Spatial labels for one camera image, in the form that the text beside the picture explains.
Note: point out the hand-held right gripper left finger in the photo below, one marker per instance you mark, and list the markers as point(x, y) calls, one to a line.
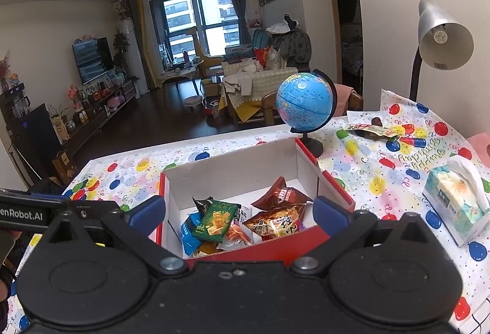
point(147, 213)

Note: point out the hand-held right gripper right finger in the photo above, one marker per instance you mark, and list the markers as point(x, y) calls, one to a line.
point(329, 215)

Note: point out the blue snack packet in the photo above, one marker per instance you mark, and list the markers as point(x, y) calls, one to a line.
point(189, 234)

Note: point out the red-brown snack packet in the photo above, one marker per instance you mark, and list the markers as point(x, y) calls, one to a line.
point(283, 196)

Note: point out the black snack packet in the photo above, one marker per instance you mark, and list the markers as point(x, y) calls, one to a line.
point(201, 206)

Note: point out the orange-red chip packet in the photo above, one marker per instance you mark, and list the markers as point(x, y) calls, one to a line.
point(275, 225)

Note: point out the green snack packet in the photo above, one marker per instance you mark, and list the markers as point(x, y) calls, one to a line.
point(214, 221)

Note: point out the red cardboard box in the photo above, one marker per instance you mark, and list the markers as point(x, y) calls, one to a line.
point(268, 250)

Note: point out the white silver snack packet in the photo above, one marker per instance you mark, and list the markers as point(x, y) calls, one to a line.
point(237, 232)

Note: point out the black jacket on chair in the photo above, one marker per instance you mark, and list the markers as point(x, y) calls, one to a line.
point(48, 186)

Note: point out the balloon print tablecloth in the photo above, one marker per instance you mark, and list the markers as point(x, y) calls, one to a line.
point(382, 184)

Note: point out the brown cardboard box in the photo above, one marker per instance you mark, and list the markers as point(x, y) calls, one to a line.
point(65, 167)

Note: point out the black low cabinet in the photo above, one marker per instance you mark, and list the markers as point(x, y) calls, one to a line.
point(36, 139)

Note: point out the yellow carton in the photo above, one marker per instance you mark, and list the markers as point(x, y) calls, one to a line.
point(59, 129)

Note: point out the flat printed packet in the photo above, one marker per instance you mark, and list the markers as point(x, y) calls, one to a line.
point(371, 130)

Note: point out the dark television cabinet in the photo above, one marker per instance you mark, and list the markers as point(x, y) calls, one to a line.
point(99, 116)

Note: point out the black drinks machine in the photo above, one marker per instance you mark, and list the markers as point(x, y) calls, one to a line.
point(15, 100)

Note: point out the pink toy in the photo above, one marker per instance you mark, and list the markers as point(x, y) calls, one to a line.
point(116, 102)

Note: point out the blue desk globe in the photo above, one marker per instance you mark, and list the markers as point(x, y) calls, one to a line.
point(304, 100)

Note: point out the pink cloth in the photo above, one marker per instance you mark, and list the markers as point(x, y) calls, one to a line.
point(344, 98)

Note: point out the wooden chair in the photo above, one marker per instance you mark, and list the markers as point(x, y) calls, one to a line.
point(270, 112)

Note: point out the round white stool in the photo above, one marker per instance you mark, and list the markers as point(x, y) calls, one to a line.
point(193, 100)

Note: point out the clear water bottle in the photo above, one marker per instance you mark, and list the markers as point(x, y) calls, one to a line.
point(216, 110)

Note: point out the tissue pack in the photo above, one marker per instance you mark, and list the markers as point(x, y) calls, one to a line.
point(455, 200)

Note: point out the white coffee table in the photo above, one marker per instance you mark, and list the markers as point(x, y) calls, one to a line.
point(180, 74)

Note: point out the vase with dried flowers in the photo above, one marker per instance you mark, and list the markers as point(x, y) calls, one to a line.
point(4, 73)

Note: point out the white tower air conditioner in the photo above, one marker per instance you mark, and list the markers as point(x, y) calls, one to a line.
point(134, 54)

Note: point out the flat screen television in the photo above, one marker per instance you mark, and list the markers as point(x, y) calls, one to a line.
point(93, 60)

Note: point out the yellow armchair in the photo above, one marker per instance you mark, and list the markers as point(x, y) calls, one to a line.
point(208, 60)

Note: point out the pink flat sheet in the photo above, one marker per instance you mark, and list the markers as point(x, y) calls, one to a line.
point(480, 144)

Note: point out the green potted plant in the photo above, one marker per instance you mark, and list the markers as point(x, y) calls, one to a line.
point(120, 47)

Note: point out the yellow curtain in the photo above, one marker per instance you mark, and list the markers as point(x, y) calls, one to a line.
point(145, 39)

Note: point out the pile of clothes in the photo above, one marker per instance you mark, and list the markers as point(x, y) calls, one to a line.
point(291, 43)

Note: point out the large window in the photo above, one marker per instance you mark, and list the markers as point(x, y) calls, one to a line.
point(199, 24)

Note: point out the silver desk lamp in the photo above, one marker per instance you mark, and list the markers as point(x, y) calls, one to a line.
point(444, 35)

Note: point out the grey curtain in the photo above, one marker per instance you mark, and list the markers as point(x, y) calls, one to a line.
point(239, 5)

